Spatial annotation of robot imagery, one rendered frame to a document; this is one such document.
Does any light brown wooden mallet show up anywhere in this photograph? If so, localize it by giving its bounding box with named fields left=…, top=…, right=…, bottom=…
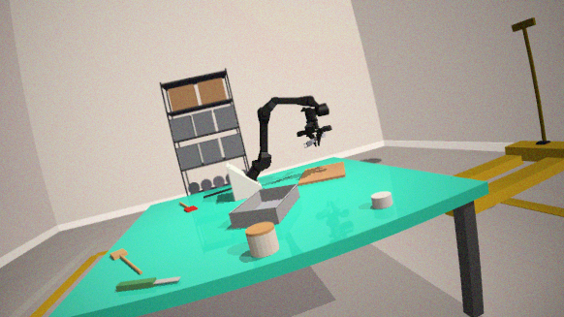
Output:
left=110, top=248, right=142, bottom=274

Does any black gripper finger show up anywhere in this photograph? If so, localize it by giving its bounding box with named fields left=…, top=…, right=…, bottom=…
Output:
left=306, top=134, right=317, bottom=146
left=316, top=132, right=324, bottom=146

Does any short white cylinder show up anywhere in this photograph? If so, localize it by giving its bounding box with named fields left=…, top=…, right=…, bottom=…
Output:
left=370, top=191, right=392, bottom=209

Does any light wooden board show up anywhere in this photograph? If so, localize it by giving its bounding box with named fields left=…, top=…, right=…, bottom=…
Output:
left=298, top=162, right=346, bottom=186

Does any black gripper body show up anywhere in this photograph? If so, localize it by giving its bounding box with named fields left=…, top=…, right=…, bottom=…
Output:
left=297, top=117, right=332, bottom=137

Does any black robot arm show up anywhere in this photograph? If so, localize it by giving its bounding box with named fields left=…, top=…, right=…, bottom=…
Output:
left=245, top=95, right=329, bottom=182

